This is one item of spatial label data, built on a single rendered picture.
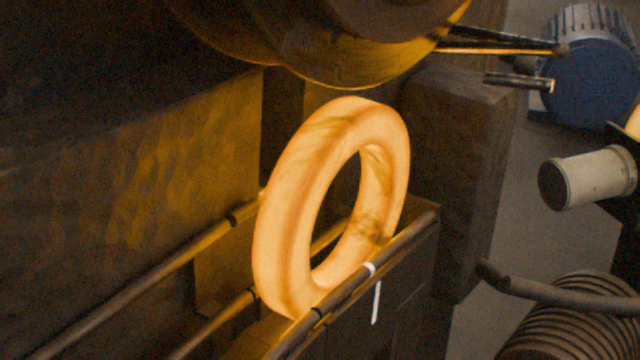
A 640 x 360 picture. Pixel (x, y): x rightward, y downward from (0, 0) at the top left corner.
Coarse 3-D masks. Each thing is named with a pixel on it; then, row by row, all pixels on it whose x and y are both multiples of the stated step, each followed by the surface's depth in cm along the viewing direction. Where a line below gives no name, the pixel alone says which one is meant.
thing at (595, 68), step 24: (552, 24) 282; (576, 24) 275; (600, 24) 271; (624, 24) 280; (576, 48) 259; (600, 48) 257; (624, 48) 258; (552, 72) 263; (576, 72) 261; (600, 72) 260; (624, 72) 258; (528, 96) 296; (552, 96) 266; (576, 96) 264; (600, 96) 263; (624, 96) 261; (552, 120) 283; (576, 120) 268; (600, 120) 266; (624, 120) 281
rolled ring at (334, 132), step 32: (352, 96) 70; (320, 128) 65; (352, 128) 65; (384, 128) 70; (288, 160) 64; (320, 160) 63; (384, 160) 73; (288, 192) 63; (320, 192) 64; (384, 192) 76; (256, 224) 64; (288, 224) 63; (352, 224) 77; (384, 224) 76; (256, 256) 65; (288, 256) 63; (352, 256) 76; (288, 288) 65; (320, 288) 70
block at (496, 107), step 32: (448, 64) 90; (416, 96) 86; (448, 96) 84; (480, 96) 83; (512, 96) 86; (416, 128) 88; (448, 128) 86; (480, 128) 84; (512, 128) 89; (416, 160) 89; (448, 160) 87; (480, 160) 85; (416, 192) 90; (448, 192) 88; (480, 192) 87; (448, 224) 90; (480, 224) 90; (448, 256) 91; (480, 256) 94; (448, 288) 92
